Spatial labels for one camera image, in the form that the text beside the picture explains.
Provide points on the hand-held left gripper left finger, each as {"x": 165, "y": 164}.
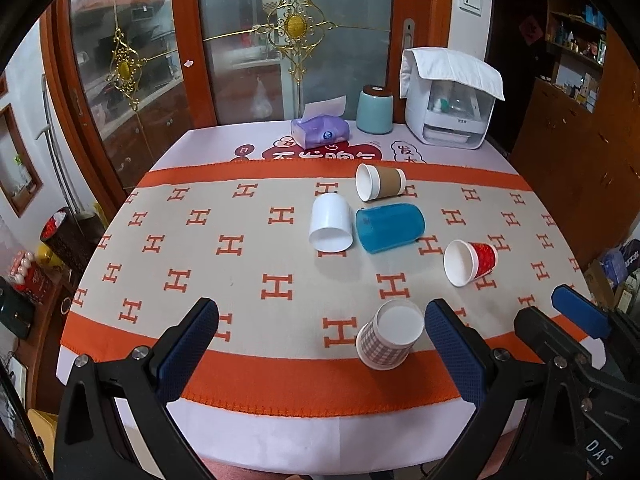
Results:
{"x": 184, "y": 352}

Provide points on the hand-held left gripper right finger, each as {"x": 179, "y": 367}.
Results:
{"x": 457, "y": 355}

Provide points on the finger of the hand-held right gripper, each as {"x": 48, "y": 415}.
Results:
{"x": 582, "y": 310}
{"x": 550, "y": 332}

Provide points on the checkered paper cup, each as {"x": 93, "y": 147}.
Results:
{"x": 387, "y": 342}

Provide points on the red paper cup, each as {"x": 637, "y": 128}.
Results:
{"x": 475, "y": 262}

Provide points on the blue plastic cup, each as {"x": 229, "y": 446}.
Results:
{"x": 392, "y": 227}

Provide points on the brown sleeved paper cup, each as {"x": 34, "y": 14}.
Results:
{"x": 385, "y": 182}

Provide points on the white plastic cup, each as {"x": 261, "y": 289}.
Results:
{"x": 330, "y": 217}

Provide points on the cardboard box with items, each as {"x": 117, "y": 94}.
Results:
{"x": 615, "y": 272}

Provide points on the orange patterned table runner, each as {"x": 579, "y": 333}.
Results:
{"x": 250, "y": 270}

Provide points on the brown wooden cabinet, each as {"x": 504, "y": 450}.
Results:
{"x": 575, "y": 170}

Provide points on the dark patterned bin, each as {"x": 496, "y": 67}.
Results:
{"x": 67, "y": 242}

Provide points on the red egg carton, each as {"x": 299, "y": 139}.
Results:
{"x": 27, "y": 272}

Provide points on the white countertop appliance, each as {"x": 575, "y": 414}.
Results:
{"x": 450, "y": 120}

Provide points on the metal pole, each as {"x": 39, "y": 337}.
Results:
{"x": 57, "y": 150}

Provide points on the teal canister with brown lid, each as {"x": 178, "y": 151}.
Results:
{"x": 375, "y": 112}

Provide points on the purple tissue pack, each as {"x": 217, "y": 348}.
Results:
{"x": 320, "y": 132}

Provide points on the white plastic bag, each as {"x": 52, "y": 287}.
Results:
{"x": 261, "y": 102}

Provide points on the white folded cloth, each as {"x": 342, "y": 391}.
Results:
{"x": 450, "y": 67}

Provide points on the small gold door ornament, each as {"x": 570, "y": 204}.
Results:
{"x": 125, "y": 67}

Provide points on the large gold door ornament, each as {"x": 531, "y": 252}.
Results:
{"x": 295, "y": 25}

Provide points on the wooden framed wall niche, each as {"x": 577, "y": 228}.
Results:
{"x": 17, "y": 165}

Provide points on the wooden wall shelf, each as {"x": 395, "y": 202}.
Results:
{"x": 575, "y": 50}

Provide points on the red wall decoration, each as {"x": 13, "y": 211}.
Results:
{"x": 531, "y": 30}

